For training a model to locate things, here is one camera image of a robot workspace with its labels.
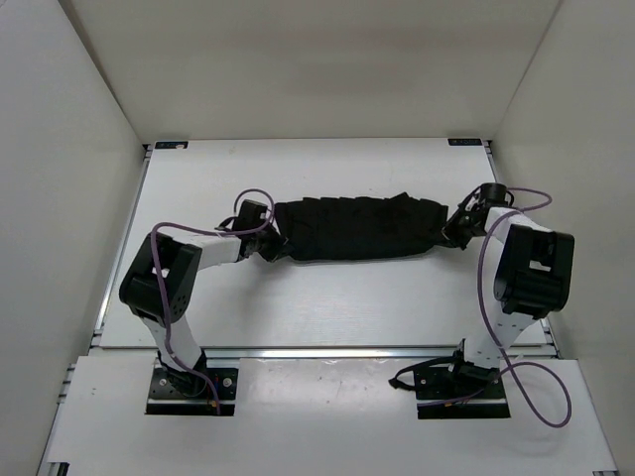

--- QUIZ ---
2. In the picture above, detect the black skirt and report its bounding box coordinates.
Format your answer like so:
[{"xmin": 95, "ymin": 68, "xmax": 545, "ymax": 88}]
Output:
[{"xmin": 275, "ymin": 192, "xmax": 448, "ymax": 262}]

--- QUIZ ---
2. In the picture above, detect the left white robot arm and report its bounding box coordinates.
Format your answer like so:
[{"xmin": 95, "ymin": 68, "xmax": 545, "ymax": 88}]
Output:
[{"xmin": 119, "ymin": 225, "xmax": 285, "ymax": 402}]

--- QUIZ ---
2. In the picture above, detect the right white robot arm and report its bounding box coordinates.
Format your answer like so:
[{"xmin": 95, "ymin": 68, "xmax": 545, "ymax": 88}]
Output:
[{"xmin": 389, "ymin": 203, "xmax": 574, "ymax": 405}]

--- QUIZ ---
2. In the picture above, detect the right blue corner label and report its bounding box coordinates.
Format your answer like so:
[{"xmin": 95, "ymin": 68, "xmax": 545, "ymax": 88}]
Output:
[{"xmin": 447, "ymin": 138, "xmax": 482, "ymax": 147}]

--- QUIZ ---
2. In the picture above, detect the blue corner label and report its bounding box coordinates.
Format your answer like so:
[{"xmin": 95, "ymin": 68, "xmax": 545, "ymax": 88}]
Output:
[
  {"xmin": 447, "ymin": 138, "xmax": 482, "ymax": 147},
  {"xmin": 154, "ymin": 141, "xmax": 189, "ymax": 150}
]

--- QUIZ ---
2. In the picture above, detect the left blue corner label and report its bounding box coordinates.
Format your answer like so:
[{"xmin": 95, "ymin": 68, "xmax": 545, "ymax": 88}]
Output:
[{"xmin": 154, "ymin": 141, "xmax": 189, "ymax": 150}]

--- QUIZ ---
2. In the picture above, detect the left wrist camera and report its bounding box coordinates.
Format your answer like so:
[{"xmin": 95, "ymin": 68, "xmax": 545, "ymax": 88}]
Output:
[{"xmin": 215, "ymin": 199, "xmax": 269, "ymax": 236}]

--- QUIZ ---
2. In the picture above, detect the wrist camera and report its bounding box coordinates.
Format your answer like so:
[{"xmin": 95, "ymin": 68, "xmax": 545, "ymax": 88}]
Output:
[
  {"xmin": 215, "ymin": 199, "xmax": 269, "ymax": 236},
  {"xmin": 457, "ymin": 182, "xmax": 515, "ymax": 209}
]

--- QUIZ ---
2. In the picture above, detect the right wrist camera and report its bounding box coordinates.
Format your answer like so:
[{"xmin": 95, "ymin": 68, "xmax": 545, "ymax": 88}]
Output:
[{"xmin": 457, "ymin": 182, "xmax": 515, "ymax": 209}]

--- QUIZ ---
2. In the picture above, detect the aluminium front rail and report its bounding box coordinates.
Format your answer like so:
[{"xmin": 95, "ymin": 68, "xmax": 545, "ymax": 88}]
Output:
[{"xmin": 205, "ymin": 346, "xmax": 454, "ymax": 360}]

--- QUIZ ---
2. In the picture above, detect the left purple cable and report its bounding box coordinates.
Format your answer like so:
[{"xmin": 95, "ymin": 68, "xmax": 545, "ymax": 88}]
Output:
[{"xmin": 148, "ymin": 186, "xmax": 277, "ymax": 413}]

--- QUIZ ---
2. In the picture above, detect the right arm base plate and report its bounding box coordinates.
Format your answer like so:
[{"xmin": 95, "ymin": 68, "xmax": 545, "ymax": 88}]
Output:
[{"xmin": 388, "ymin": 357, "xmax": 511, "ymax": 420}]

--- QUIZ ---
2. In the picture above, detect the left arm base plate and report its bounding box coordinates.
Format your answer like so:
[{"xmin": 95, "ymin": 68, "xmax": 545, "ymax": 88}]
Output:
[{"xmin": 145, "ymin": 362, "xmax": 239, "ymax": 417}]

